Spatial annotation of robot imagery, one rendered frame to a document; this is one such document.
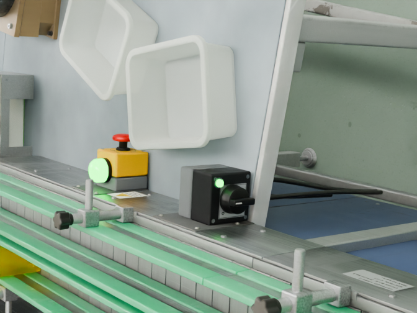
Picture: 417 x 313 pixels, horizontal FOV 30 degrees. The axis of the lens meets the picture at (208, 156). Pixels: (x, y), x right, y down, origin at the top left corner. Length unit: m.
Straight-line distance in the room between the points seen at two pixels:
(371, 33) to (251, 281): 0.55
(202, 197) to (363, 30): 0.40
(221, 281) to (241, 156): 0.31
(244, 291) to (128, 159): 0.54
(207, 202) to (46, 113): 0.71
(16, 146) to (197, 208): 0.75
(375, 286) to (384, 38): 0.57
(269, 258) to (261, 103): 0.28
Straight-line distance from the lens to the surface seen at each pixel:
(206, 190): 1.17
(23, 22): 1.71
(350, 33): 1.32
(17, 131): 1.85
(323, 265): 1.01
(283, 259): 1.02
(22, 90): 1.84
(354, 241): 1.17
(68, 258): 1.32
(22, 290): 1.47
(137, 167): 1.42
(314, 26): 1.26
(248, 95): 1.22
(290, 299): 0.86
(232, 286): 0.95
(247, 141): 1.22
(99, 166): 1.40
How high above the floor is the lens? 1.55
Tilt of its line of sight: 38 degrees down
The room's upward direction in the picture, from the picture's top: 93 degrees counter-clockwise
